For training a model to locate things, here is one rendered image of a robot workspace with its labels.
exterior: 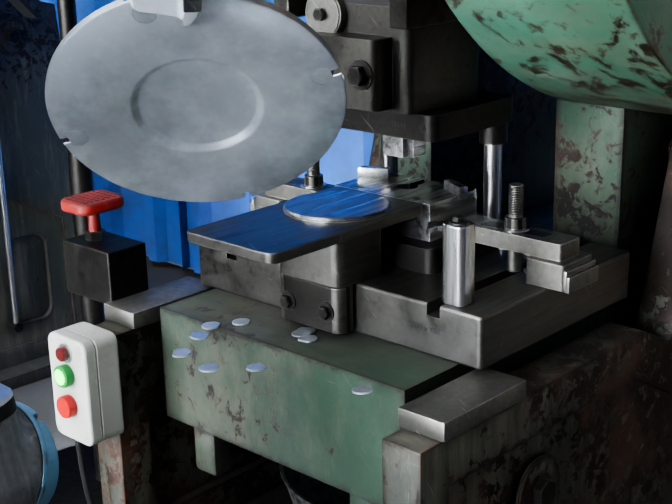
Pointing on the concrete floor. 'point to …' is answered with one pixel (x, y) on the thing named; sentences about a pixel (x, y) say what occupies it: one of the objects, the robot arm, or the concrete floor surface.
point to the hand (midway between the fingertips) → (193, 8)
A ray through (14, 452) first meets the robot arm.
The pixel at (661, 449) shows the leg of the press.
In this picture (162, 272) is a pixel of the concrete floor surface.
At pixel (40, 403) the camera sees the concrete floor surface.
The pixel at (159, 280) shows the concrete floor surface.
